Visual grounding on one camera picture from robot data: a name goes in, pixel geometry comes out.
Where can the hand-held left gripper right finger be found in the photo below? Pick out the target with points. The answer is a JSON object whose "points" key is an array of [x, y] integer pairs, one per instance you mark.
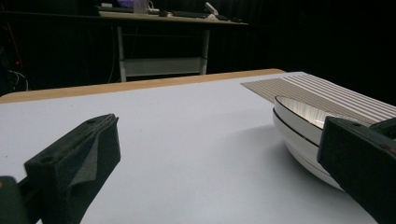
{"points": [[358, 161]]}

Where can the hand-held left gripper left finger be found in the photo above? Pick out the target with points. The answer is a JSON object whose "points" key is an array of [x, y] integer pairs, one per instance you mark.
{"points": [[71, 161]]}

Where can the white plate with dark rim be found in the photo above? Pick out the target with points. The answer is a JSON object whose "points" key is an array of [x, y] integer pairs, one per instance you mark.
{"points": [[299, 123], [299, 151]]}

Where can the wooden table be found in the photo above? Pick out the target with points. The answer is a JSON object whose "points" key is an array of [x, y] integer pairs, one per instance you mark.
{"points": [[93, 88]]}

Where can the striped brown placemat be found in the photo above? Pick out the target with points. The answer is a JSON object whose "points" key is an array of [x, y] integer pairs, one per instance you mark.
{"points": [[311, 87]]}

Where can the white table cover board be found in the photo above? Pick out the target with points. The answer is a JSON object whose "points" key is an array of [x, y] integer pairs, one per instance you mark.
{"points": [[186, 140]]}

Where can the dark box with red light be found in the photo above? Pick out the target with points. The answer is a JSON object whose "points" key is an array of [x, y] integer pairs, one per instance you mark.
{"points": [[12, 56]]}

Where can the desk with white legs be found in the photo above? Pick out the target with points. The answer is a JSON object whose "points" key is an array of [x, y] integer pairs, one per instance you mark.
{"points": [[162, 66]]}

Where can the translucent plastic container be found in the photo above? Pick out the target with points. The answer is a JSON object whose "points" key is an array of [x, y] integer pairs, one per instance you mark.
{"points": [[140, 6]]}

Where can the black computer mouse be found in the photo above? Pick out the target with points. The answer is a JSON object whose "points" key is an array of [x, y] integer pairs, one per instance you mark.
{"points": [[163, 13]]}

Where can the black keyboard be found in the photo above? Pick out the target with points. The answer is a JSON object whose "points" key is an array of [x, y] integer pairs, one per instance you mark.
{"points": [[190, 14]]}

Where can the white handheld device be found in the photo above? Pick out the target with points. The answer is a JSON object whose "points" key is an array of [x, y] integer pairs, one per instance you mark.
{"points": [[211, 8]]}

